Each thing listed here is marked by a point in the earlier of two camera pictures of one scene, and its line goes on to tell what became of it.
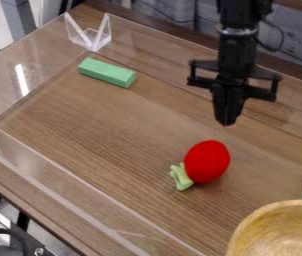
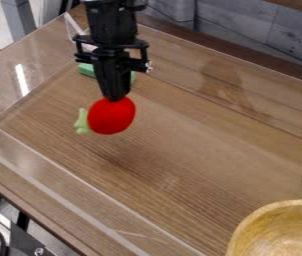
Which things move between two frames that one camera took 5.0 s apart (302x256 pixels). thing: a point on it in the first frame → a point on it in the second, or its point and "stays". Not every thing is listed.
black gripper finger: [236, 96] → [121, 81]
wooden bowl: [281, 229] stays
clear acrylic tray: [92, 124] stays
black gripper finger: [221, 103] → [105, 75]
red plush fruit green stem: [206, 163] → [106, 117]
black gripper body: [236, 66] → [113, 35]
